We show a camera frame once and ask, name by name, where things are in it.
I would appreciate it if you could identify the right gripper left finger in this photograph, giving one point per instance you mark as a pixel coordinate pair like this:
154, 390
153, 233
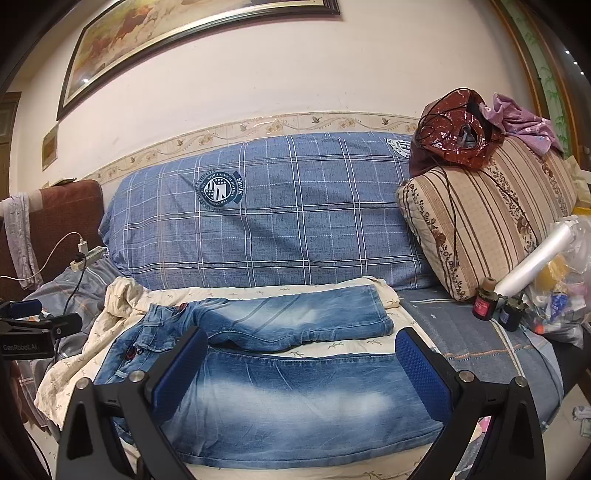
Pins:
114, 431

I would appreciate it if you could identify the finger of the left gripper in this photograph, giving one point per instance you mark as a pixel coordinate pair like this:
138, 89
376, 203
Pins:
20, 309

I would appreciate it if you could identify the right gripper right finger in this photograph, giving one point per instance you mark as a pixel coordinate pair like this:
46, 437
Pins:
513, 445

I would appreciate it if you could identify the blue denim jeans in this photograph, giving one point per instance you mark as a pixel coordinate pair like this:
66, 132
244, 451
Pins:
254, 406

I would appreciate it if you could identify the grey patterned bedsheet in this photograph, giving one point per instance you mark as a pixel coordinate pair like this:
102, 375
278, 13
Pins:
485, 345

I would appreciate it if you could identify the cream floral quilt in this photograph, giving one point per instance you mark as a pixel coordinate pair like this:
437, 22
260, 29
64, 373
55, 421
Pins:
297, 382

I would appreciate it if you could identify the white power strip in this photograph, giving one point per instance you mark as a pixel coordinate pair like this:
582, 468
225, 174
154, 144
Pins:
88, 259

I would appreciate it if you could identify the grey hanging cloth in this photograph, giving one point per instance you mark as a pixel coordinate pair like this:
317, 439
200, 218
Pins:
15, 212

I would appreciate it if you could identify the brown headboard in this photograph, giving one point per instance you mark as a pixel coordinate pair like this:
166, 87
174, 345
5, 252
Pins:
60, 218

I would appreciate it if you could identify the dark blue label bottle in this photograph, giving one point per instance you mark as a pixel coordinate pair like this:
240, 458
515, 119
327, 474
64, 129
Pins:
512, 313

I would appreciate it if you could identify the red label bottle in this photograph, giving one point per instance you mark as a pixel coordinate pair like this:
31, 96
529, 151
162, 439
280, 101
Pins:
486, 299

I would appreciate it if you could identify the wooden cabinet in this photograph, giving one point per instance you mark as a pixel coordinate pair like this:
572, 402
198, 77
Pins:
8, 110

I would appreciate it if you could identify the blue plaid pillow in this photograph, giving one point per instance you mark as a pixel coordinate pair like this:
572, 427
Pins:
289, 210

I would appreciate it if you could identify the beige striped floral pillow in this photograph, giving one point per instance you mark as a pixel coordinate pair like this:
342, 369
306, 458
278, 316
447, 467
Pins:
476, 224

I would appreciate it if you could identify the framed horse painting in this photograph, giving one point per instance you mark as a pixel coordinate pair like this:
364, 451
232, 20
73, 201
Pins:
128, 31

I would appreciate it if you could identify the purple cloth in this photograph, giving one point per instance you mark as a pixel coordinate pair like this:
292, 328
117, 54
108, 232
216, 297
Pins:
513, 120

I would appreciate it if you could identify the dark red plastic bag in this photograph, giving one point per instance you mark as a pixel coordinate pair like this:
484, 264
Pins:
454, 132

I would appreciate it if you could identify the small wall picture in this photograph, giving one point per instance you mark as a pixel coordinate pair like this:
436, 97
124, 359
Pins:
49, 147

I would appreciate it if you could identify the green floral door frame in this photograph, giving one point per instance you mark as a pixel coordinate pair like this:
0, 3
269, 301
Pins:
546, 79

